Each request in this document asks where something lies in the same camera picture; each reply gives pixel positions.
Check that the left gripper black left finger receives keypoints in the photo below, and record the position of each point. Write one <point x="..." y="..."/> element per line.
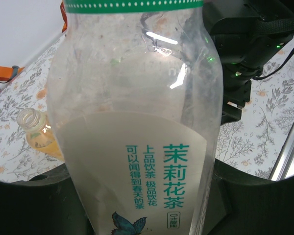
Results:
<point x="34" y="208"/>

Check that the aluminium table edge rail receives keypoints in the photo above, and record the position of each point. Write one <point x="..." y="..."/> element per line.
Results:
<point x="287" y="147"/>

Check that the yellow label tea bottle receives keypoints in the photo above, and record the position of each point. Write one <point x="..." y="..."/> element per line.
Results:
<point x="39" y="137"/>

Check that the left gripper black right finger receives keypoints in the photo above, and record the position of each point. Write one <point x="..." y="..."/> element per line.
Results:
<point x="259" y="208"/>

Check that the clear jasmine tea bottle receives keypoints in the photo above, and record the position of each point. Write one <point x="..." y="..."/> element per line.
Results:
<point x="137" y="147"/>

